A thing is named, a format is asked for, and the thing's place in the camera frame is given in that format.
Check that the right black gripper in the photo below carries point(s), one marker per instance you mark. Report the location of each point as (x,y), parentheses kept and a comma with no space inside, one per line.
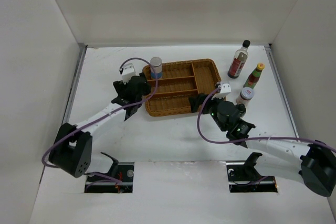
(194,102)

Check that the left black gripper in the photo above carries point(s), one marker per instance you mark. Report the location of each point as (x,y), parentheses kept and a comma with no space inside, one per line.
(121,87)

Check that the silver-lid jar with blue label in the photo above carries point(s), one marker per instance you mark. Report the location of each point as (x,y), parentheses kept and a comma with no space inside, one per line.
(156,68)

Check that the tall dark vinegar bottle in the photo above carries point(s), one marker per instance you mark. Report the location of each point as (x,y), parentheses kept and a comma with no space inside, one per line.
(239,60)

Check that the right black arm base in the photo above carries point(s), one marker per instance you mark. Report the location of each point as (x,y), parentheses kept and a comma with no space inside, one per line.
(244,178)

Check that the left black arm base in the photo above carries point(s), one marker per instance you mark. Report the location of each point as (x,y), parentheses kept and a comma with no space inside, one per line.
(113,174)

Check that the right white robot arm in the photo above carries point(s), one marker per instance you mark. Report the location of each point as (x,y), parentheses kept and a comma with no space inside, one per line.
(309,162)

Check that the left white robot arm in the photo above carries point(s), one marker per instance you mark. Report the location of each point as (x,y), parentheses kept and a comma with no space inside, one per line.
(72,148)

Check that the brown wicker divided basket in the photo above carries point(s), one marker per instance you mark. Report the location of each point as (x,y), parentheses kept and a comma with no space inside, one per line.
(180,81)

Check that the black-cap small pepper bottle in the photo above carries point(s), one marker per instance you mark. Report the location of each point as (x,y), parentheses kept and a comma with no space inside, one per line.
(242,109)

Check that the green red sauce bottle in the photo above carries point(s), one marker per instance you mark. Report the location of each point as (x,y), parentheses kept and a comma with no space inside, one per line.
(254,77)

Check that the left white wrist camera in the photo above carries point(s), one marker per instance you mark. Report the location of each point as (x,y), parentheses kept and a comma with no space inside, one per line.
(127,71)

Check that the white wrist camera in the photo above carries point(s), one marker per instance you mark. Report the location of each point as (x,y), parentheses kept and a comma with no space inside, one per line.
(127,71)
(224,89)

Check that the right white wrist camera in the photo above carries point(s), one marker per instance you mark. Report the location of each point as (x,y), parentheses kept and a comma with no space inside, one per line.
(224,89)

